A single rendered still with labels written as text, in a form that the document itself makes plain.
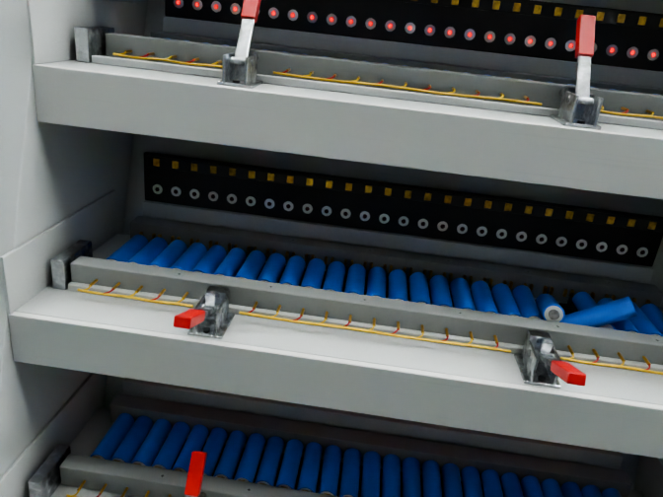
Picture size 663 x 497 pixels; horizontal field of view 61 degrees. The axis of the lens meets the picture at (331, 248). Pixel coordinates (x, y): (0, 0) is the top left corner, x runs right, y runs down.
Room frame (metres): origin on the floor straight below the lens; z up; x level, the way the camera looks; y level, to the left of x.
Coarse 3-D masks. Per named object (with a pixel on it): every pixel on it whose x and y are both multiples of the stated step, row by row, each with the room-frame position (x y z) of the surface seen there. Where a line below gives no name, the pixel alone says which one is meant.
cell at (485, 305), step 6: (480, 282) 0.55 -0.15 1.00; (474, 288) 0.55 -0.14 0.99; (480, 288) 0.54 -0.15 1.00; (486, 288) 0.54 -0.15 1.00; (474, 294) 0.54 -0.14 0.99; (480, 294) 0.53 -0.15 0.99; (486, 294) 0.53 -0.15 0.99; (474, 300) 0.54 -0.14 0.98; (480, 300) 0.52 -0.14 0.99; (486, 300) 0.52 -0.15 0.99; (492, 300) 0.52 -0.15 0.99; (480, 306) 0.51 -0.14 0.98; (486, 306) 0.51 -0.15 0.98; (492, 306) 0.51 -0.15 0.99; (492, 312) 0.50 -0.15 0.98
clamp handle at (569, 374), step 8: (544, 344) 0.43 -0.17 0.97; (552, 344) 0.43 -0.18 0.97; (544, 352) 0.44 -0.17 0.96; (544, 360) 0.42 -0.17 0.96; (552, 360) 0.40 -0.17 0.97; (552, 368) 0.40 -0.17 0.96; (560, 368) 0.38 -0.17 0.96; (568, 368) 0.38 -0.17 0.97; (576, 368) 0.38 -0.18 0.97; (560, 376) 0.38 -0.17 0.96; (568, 376) 0.37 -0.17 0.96; (576, 376) 0.37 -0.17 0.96; (584, 376) 0.37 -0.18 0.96; (576, 384) 0.37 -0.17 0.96; (584, 384) 0.37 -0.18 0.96
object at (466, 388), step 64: (64, 256) 0.49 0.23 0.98; (512, 256) 0.59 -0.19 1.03; (64, 320) 0.45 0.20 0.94; (128, 320) 0.46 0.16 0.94; (256, 320) 0.48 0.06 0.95; (192, 384) 0.45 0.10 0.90; (256, 384) 0.45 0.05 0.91; (320, 384) 0.44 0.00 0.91; (384, 384) 0.44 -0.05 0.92; (448, 384) 0.43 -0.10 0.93; (512, 384) 0.43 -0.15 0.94; (640, 384) 0.45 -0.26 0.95; (640, 448) 0.43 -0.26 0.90
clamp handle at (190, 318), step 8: (208, 296) 0.45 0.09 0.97; (208, 304) 0.45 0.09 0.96; (184, 312) 0.40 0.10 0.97; (192, 312) 0.41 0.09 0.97; (200, 312) 0.41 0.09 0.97; (208, 312) 0.43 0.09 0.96; (176, 320) 0.38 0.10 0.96; (184, 320) 0.38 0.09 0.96; (192, 320) 0.39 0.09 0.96; (200, 320) 0.41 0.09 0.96
